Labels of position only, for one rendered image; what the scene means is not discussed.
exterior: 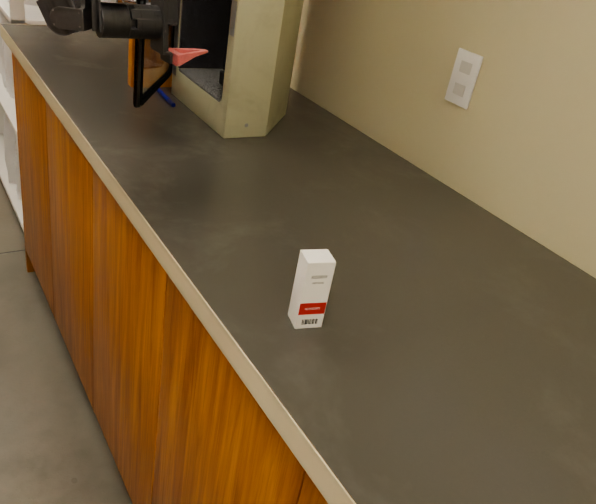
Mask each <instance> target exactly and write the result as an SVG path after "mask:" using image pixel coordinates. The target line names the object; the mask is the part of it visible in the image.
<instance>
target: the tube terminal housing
mask: <svg viewBox="0 0 596 504"><path fill-rule="evenodd" d="M235 1H237V10H236V20H235V29H234V37H232V36H231V35H228V44H227V54H226V64H225V73H224V83H223V92H222V99H221V101H220V102H218V101H217V100H216V99H214V98H213V97H212V96H210V95H209V94H208V93H207V92H205V91H204V90H203V89H201V88H200V87H199V86H198V85H196V84H195V83H194V82H192V81H191V80H190V79H189V78H187V77H186V76H185V75H184V74H182V73H181V72H180V71H179V68H178V66H176V76H175V75H174V74H173V73H172V88H171V93H172V94H173V95H174V96H175V97H176V98H178V99H179V100H180V101H181V102H182V103H183V104H184V105H186V106H187V107H188V108H189V109H190V110H191V111H193V112H194V113H195V114H196V115H197V116H198V117H199V118H201V119H202V120H203V121H204V122H205V123H206V124H208V125H209V126H210V127H211V128H212V129H213V130H214V131H216V132H217V133H218V134H219V135H220V136H221V137H223V138H242V137H261V136H266V135H267V134H268V133H269V132H270V131H271V129H272V128H273V127H274V126H275V125H276V124H277V123H278V122H279V121H280V120H281V119H282V117H283V116H284V115H285V114H286V109H287V102H288V96H289V90H290V84H291V77H292V71H293V65H294V59H295V52H296V46H297V40H298V34H299V27H300V21H301V15H302V8H303V2H304V0H235Z"/></svg>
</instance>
